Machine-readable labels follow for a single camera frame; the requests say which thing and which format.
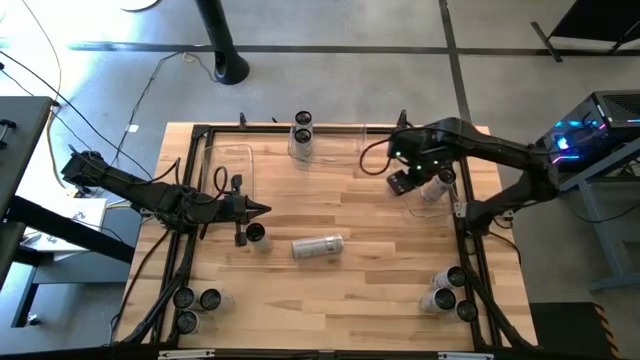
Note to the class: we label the Celsius Peach Vibe can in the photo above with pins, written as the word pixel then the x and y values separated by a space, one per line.
pixel 466 311
pixel 434 190
pixel 440 300

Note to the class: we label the clear plastic bin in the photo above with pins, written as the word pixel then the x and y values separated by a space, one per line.
pixel 340 150
pixel 425 210
pixel 240 160

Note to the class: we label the white paper sheet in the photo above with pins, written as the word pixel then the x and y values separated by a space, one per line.
pixel 85 215

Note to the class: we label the silver aluminium bracket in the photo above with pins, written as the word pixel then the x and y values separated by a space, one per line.
pixel 186 354
pixel 465 356

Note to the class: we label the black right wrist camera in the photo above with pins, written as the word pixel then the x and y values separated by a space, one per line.
pixel 400 183

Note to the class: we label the small white floor tag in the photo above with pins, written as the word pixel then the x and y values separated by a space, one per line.
pixel 133 128

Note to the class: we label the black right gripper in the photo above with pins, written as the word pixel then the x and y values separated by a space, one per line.
pixel 422 150

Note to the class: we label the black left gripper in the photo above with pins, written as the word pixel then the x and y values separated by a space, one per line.
pixel 235 209

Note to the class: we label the grey metal table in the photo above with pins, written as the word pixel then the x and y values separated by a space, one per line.
pixel 598 225

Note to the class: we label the black side table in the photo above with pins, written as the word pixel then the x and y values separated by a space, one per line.
pixel 25 140

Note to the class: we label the Celsius Arctic Vibe can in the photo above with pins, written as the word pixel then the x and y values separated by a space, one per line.
pixel 450 278
pixel 212 300
pixel 303 119
pixel 303 145

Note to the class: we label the small black table clamp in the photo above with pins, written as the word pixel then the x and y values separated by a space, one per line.
pixel 402 119
pixel 243 121

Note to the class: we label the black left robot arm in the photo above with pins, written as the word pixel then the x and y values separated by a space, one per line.
pixel 125 182

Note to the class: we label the black box with hazard stripes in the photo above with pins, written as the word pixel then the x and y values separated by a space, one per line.
pixel 565 330

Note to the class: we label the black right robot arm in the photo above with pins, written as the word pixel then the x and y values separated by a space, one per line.
pixel 500 145

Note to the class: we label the black aluminium table frame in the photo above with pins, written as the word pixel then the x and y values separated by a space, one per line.
pixel 270 129

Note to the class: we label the black folding stand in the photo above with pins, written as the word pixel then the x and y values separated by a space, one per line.
pixel 595 20

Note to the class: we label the black pole stand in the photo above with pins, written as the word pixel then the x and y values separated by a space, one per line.
pixel 225 60

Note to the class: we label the black computer tower with lights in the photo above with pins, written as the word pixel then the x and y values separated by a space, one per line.
pixel 615 107

